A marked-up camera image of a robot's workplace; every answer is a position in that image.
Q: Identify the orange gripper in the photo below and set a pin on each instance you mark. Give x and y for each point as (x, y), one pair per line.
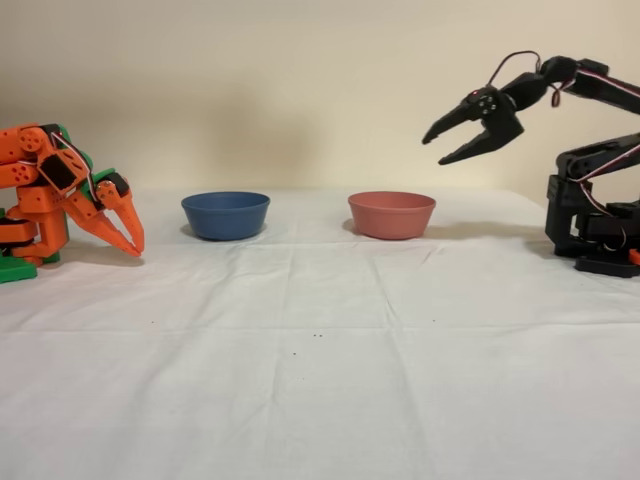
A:
(111, 198)

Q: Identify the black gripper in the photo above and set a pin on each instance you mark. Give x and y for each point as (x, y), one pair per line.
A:
(492, 120)

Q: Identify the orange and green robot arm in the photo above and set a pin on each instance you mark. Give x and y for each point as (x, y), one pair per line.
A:
(35, 200)

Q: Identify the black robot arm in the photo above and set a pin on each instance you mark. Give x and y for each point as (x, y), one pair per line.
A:
(595, 200)

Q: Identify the red bowl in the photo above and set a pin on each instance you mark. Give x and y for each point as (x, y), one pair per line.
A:
(391, 215)

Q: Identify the blue bowl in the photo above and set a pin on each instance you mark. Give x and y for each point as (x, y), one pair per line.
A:
(225, 217)

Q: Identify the white tablecloth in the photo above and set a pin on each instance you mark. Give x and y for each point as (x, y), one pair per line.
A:
(320, 360)

